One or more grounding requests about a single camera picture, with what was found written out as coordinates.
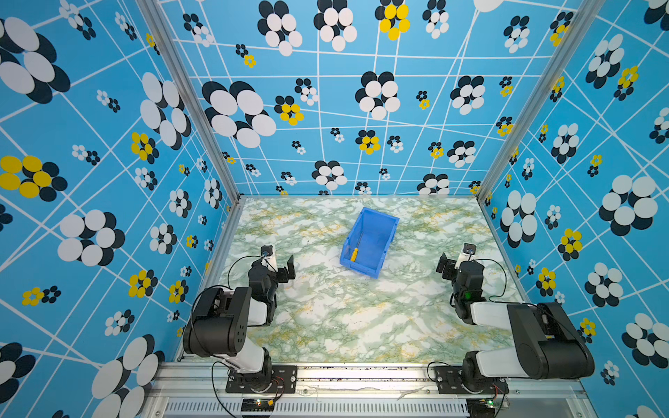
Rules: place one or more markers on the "right green circuit board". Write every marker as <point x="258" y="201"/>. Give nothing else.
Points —
<point x="481" y="408"/>

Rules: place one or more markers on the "green circuit board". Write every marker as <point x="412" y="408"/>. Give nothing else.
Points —
<point x="264" y="406"/>
<point x="481" y="408"/>

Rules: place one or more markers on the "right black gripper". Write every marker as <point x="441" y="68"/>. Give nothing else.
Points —
<point x="446" y="263"/>

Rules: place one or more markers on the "left green circuit board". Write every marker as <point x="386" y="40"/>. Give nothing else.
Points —
<point x="264" y="406"/>

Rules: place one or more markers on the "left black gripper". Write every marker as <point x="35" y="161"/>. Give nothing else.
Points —
<point x="280" y="274"/>

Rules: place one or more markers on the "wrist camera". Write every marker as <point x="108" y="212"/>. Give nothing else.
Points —
<point x="467" y="254"/>
<point x="268" y="257"/>

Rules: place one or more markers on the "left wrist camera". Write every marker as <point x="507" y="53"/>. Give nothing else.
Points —
<point x="268" y="257"/>

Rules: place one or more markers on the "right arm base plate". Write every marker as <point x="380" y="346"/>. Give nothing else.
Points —
<point x="451" y="380"/>

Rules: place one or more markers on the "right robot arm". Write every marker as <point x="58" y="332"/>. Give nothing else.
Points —
<point x="546" y="345"/>

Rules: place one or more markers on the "white slotted cable duct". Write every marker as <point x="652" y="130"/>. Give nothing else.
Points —
<point x="327" y="407"/>

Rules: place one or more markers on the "blue plastic bin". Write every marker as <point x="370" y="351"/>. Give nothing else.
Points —
<point x="378" y="231"/>

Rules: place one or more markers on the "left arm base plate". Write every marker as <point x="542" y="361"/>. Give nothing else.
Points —
<point x="279" y="380"/>

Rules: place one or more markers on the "aluminium front rail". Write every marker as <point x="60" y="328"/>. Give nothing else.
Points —
<point x="373" y="379"/>

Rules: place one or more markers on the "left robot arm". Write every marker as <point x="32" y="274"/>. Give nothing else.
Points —
<point x="222" y="316"/>

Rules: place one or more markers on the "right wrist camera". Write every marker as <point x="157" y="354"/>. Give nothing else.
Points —
<point x="467" y="254"/>

